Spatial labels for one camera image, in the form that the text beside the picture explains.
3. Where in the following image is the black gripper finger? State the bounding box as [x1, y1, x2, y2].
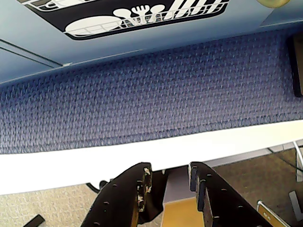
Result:
[80, 162, 152, 227]
[188, 161, 273, 227]

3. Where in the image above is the blue cabinet door dishwasher print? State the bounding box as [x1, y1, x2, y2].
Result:
[0, 0, 276, 69]

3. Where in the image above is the yellow wooden board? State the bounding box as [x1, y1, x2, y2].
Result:
[162, 198, 205, 227]

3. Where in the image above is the yellow labelled metal-framed sign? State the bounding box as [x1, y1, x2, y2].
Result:
[256, 200, 293, 227]

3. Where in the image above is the black flat bar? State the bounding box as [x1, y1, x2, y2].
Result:
[20, 214, 46, 227]

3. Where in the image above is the dark edged wooden board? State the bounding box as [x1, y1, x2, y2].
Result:
[285, 33, 303, 98]

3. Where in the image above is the blue toy kitchen body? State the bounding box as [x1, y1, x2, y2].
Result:
[0, 0, 303, 85]

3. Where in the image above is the grey metal frame leg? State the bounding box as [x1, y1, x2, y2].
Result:
[293, 140, 303, 183]

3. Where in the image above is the gold cabinet door handle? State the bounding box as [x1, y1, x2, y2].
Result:
[257, 0, 290, 8]

